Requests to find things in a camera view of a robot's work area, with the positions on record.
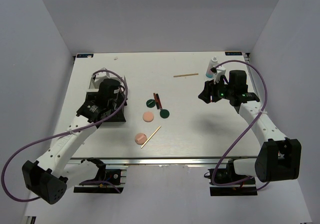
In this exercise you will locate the green round compact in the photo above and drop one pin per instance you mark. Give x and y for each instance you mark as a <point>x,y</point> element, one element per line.
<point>164,113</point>
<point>150,103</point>

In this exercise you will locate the white mesh organizer box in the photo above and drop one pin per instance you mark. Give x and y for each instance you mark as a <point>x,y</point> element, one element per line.
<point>112,76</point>

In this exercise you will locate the black mesh organizer box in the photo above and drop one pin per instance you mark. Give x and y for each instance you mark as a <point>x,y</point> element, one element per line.
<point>99,105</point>

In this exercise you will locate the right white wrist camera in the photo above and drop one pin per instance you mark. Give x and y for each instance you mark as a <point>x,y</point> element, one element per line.
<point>218,72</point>

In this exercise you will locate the white pink blue bottle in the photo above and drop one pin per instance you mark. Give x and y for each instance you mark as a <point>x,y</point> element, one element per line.
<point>212,63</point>

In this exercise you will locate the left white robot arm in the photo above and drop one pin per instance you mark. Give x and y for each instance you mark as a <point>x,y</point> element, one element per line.
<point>48,176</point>

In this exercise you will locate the left blue table label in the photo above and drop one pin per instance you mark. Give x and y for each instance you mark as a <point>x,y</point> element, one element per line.
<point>84,56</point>

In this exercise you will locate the right blue table label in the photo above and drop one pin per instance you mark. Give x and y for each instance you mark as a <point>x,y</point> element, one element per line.
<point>233,53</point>

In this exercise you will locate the pink round puff lower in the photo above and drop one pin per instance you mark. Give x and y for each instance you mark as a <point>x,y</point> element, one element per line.
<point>140,138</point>

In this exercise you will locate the brown black makeup pencil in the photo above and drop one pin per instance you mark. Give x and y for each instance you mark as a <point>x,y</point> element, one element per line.
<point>159,101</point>

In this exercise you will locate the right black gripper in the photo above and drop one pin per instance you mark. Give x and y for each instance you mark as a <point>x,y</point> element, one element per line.
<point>209,90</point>

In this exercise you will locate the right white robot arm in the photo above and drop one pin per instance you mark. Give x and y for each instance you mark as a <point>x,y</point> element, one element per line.
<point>279,156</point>

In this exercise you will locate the wooden stick far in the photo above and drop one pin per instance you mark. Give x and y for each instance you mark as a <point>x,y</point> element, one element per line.
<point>185,75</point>

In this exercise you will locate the green round compact left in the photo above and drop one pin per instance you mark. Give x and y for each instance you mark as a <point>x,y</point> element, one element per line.
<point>150,103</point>

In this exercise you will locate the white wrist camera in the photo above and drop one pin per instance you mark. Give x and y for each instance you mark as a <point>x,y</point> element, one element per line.
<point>99,77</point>
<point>218,72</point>

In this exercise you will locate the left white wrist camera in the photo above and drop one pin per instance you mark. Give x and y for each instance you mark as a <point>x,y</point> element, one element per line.
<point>99,77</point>

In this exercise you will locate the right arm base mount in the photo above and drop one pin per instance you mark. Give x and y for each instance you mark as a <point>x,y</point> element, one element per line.
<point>228,183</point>

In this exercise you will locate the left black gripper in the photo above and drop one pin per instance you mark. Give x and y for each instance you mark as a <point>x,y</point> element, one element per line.
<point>120,92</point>

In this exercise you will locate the wooden stick near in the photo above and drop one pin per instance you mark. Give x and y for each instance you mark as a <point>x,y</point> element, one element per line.
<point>148,139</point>

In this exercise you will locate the blue table label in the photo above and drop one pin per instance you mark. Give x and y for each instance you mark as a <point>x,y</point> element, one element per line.
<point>84,56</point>
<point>233,53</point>

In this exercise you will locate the pink round puff upper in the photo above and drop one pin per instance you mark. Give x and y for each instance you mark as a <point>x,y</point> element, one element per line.
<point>148,116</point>

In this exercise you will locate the pink round puff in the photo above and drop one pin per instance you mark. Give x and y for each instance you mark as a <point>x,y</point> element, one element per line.
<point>148,116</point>
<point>140,138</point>

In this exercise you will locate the wooden stick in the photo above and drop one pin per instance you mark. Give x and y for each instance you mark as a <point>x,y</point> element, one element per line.
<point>185,75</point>
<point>148,139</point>

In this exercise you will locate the red black makeup pencil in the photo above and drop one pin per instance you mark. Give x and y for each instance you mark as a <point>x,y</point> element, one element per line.
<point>156,101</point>

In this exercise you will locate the green round compact right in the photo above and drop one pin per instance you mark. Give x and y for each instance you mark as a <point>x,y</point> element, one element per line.
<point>164,113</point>

